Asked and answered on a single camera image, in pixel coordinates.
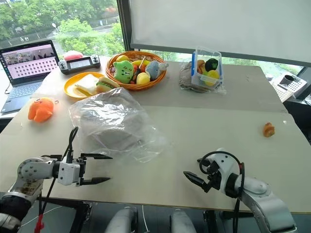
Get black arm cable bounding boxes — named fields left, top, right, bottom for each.
left=197, top=151, right=245, bottom=233
left=37, top=126, right=80, bottom=219

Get white toy sandwich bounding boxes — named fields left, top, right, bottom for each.
left=74, top=73, right=100, bottom=96

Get round yellow plush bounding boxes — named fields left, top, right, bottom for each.
left=136, top=72, right=151, bottom=85

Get white roller screen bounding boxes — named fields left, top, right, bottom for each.
left=129, top=0, right=311, bottom=68

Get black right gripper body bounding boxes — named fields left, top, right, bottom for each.
left=203, top=161, right=224, bottom=194

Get plush burger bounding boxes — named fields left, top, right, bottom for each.
left=96, top=77, right=121, bottom=93

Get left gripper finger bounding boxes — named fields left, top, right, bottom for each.
left=80, top=152, right=113, bottom=161
left=82, top=177, right=111, bottom=187

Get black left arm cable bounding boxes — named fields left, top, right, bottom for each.
left=37, top=126, right=80, bottom=219

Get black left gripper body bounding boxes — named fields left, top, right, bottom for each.
left=77, top=155, right=87, bottom=187

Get clear plastic box blue clips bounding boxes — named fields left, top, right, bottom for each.
left=190, top=46, right=223, bottom=90

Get red cable tag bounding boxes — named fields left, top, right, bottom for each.
left=34, top=214, right=45, bottom=233

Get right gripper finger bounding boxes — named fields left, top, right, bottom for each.
left=186, top=176, right=207, bottom=194
left=183, top=170, right=205, bottom=185

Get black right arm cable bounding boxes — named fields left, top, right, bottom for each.
left=197, top=151, right=245, bottom=233

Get yellow plate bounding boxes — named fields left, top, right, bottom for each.
left=64, top=71, right=108, bottom=100

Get large clear plastic bag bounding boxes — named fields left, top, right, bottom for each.
left=69, top=86, right=171, bottom=164

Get small orange toy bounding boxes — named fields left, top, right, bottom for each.
left=263, top=122, right=276, bottom=138

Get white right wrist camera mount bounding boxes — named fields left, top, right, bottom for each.
left=206, top=147, right=242, bottom=192

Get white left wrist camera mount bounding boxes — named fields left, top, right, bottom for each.
left=57, top=161, right=81, bottom=186

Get dark window pillar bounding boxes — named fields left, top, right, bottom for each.
left=116, top=0, right=132, bottom=53

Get yellow toy fruit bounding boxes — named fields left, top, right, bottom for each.
left=203, top=69, right=220, bottom=86

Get orange wicker basket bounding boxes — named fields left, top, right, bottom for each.
left=105, top=50, right=168, bottom=92

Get orange plush toy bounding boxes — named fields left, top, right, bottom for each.
left=28, top=97, right=55, bottom=123

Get red pink plush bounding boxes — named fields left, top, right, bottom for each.
left=63, top=50, right=84, bottom=61

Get grey rounded robot leg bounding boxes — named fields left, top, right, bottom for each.
left=169, top=208, right=196, bottom=233
left=106, top=207, right=137, bottom=233

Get black remote controller with screen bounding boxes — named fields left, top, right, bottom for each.
left=58, top=55, right=102, bottom=75

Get thin white cable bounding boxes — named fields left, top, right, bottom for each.
left=141, top=205, right=150, bottom=233

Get black stick toy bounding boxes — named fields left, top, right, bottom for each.
left=134, top=56, right=147, bottom=78

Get black and green toy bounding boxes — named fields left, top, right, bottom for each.
left=205, top=58, right=220, bottom=72

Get blue grey plush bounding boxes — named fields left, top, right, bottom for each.
left=145, top=60, right=161, bottom=82

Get green square plush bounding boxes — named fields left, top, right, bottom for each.
left=113, top=60, right=135, bottom=84

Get dark laptop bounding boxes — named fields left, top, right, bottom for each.
left=0, top=39, right=60, bottom=115

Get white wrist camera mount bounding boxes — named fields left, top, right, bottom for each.
left=57, top=161, right=81, bottom=186
left=206, top=147, right=242, bottom=192

